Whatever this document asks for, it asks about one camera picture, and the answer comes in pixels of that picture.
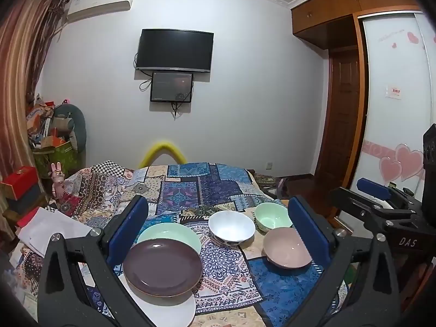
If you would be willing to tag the cluttered green storage basket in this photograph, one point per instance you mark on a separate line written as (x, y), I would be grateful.
(44, 122)

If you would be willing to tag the patchwork printed blanket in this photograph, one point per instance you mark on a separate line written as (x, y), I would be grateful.
(204, 184)

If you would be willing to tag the green plate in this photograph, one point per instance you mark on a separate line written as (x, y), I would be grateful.
(170, 233)

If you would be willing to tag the black wall television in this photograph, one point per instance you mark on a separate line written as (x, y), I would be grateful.
(173, 49)

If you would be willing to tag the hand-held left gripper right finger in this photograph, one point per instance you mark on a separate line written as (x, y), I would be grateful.
(310, 231)

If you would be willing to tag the white wall socket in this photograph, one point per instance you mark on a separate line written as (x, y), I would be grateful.
(269, 165)

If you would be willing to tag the dark patterned cloth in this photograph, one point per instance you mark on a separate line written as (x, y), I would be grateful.
(267, 180)

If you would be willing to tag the white plate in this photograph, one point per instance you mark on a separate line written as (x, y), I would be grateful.
(177, 310)

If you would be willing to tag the grey plush pillow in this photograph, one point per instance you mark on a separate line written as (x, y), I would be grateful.
(78, 122)

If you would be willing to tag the white bowl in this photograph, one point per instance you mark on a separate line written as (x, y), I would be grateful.
(228, 226)

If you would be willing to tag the wooden overhead cabinet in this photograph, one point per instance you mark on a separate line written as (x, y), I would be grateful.
(340, 10)

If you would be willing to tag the yellow foam noodle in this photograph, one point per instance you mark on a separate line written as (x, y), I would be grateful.
(161, 144)

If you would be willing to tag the dark grey box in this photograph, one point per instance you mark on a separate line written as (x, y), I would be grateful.
(29, 201)

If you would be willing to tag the white and red label sticker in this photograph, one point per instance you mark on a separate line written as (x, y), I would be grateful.
(394, 92)

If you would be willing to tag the green bowl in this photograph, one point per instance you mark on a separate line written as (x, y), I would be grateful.
(270, 216)

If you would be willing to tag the white paper sheet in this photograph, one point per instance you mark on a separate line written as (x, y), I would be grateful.
(51, 228)

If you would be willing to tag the pink bowl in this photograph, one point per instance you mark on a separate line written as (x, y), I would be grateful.
(284, 247)

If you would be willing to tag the pink bunny toy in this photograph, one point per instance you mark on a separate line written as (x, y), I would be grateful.
(58, 180)

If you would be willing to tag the small pink heart decoration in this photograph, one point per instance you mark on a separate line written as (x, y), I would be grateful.
(388, 170)

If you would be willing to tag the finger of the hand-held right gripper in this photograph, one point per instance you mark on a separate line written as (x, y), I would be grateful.
(351, 199)
(373, 187)

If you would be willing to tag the pile of printed papers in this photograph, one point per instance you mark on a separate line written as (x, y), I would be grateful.
(24, 279)

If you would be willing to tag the large pink heart decoration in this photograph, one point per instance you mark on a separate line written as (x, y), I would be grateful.
(408, 161)

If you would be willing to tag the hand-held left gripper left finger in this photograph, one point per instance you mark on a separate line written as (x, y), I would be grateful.
(129, 228)

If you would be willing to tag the purple plate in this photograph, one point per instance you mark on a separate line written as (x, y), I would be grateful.
(160, 265)

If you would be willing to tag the small black monitor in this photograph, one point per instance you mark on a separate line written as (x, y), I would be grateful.
(172, 87)

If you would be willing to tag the white air conditioner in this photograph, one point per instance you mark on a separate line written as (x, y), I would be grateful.
(98, 3)

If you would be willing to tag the green bag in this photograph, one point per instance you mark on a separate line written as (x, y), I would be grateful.
(58, 160)

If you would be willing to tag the red box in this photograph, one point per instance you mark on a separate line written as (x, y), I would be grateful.
(20, 180)

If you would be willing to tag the brown striped curtain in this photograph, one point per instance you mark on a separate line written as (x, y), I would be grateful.
(24, 75)

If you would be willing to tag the brown wooden door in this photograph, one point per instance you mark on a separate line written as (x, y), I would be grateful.
(340, 109)

